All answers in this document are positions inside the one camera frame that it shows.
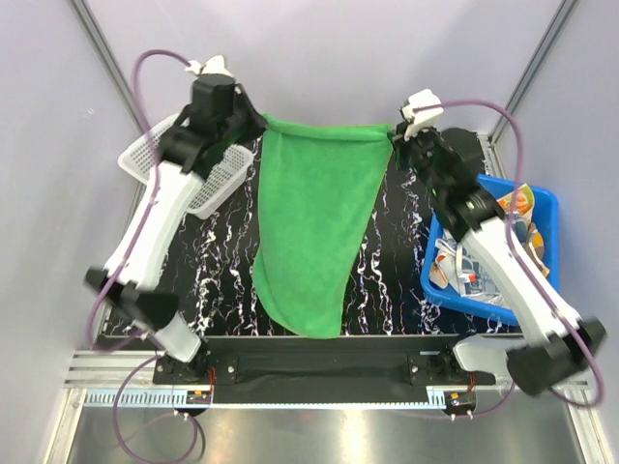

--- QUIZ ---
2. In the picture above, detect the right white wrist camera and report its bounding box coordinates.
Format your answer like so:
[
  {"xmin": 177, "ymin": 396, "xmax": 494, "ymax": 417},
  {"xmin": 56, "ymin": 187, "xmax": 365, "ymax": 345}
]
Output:
[{"xmin": 399, "ymin": 89, "xmax": 444, "ymax": 141}]

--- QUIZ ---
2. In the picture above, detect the green microfiber towel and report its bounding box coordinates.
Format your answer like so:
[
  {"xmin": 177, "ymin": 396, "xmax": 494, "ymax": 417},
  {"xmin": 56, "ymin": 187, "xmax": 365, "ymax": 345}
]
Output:
[{"xmin": 252, "ymin": 116, "xmax": 393, "ymax": 339}]

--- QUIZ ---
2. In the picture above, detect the aluminium frame rail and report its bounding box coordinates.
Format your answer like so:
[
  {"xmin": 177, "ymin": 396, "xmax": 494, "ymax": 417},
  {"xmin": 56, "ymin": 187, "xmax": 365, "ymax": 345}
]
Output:
[{"xmin": 62, "ymin": 350, "xmax": 591, "ymax": 412}]

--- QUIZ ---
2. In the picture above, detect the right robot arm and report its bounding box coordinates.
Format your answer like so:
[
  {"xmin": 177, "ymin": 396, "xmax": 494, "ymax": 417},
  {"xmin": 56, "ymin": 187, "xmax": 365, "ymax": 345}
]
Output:
[{"xmin": 389, "ymin": 122, "xmax": 606, "ymax": 396}]

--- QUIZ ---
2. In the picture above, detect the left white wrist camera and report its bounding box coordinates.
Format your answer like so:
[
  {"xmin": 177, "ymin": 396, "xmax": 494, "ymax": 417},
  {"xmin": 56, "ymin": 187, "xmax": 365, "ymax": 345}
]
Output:
[{"xmin": 185, "ymin": 54, "xmax": 234, "ymax": 78}]

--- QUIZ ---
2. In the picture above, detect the blue plastic bin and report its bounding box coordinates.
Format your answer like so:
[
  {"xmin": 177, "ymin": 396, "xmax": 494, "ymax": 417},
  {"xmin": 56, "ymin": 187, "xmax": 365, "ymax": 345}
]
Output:
[{"xmin": 421, "ymin": 186, "xmax": 560, "ymax": 326}]

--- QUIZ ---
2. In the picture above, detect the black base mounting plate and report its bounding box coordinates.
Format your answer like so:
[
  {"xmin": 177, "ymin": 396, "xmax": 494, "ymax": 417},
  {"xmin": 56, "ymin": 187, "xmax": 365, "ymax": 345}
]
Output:
[{"xmin": 153, "ymin": 335, "xmax": 495, "ymax": 409}]

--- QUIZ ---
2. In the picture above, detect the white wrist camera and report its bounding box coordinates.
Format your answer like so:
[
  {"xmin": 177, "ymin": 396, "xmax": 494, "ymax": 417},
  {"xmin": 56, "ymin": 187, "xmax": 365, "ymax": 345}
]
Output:
[
  {"xmin": 185, "ymin": 54, "xmax": 234, "ymax": 78},
  {"xmin": 399, "ymin": 89, "xmax": 444, "ymax": 141}
]

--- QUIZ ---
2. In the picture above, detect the white perforated plastic basket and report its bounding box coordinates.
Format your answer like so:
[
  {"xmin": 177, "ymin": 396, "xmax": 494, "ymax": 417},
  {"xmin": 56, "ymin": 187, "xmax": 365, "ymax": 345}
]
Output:
[{"xmin": 118, "ymin": 135, "xmax": 253, "ymax": 219}]

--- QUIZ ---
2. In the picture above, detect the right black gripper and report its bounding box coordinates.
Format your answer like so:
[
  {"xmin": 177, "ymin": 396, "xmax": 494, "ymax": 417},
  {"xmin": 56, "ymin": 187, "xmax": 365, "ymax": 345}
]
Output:
[{"xmin": 388, "ymin": 118, "xmax": 446, "ymax": 198}]

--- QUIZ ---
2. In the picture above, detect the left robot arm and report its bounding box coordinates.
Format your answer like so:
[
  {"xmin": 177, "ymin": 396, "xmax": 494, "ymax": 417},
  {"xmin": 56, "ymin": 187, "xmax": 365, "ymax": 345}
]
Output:
[{"xmin": 85, "ymin": 74, "xmax": 266, "ymax": 383}]

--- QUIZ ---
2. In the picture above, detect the blue white patterned towel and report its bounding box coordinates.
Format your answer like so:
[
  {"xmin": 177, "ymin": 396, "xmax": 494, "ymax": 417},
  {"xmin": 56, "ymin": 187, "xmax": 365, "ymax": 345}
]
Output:
[{"xmin": 429, "ymin": 230, "xmax": 509, "ymax": 308}]

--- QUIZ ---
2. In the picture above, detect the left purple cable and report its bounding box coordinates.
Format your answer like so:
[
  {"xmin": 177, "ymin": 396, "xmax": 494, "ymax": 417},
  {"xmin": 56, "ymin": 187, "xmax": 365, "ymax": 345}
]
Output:
[{"xmin": 84, "ymin": 47, "xmax": 207, "ymax": 460}]

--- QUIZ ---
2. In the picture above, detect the orange floral towel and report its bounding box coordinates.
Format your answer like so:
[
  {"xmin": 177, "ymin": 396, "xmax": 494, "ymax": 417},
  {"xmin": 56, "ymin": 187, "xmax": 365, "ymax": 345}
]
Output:
[{"xmin": 498, "ymin": 184, "xmax": 550, "ymax": 277}]

